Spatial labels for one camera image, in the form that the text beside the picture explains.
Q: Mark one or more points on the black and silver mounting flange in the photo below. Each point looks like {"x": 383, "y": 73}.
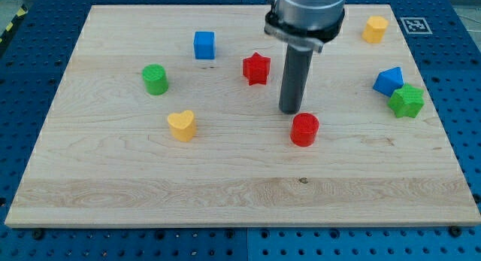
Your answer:
{"x": 311, "y": 39}

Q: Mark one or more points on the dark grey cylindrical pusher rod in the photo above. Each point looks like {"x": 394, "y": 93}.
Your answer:
{"x": 295, "y": 72}

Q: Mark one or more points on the red cylinder block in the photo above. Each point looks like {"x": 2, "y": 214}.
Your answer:
{"x": 304, "y": 129}

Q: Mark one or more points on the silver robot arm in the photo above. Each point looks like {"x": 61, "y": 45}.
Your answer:
{"x": 305, "y": 25}

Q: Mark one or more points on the red star block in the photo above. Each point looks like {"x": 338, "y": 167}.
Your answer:
{"x": 256, "y": 69}

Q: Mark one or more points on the green star block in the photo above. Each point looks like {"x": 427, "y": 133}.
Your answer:
{"x": 406, "y": 101}

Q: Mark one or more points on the yellow hexagon block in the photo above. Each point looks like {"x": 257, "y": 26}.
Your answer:
{"x": 375, "y": 29}

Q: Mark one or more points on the blue triangle block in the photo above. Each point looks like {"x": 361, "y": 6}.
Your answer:
{"x": 388, "y": 81}

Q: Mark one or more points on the blue cube block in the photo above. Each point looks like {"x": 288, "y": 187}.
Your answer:
{"x": 204, "y": 45}

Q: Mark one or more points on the white fiducial marker tag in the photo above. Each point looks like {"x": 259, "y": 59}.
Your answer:
{"x": 416, "y": 26}

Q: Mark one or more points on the yellow heart block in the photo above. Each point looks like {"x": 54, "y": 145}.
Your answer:
{"x": 182, "y": 125}

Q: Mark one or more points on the light wooden board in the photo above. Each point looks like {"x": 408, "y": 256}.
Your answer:
{"x": 106, "y": 158}

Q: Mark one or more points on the green cylinder block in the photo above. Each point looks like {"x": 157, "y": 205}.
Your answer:
{"x": 155, "y": 79}

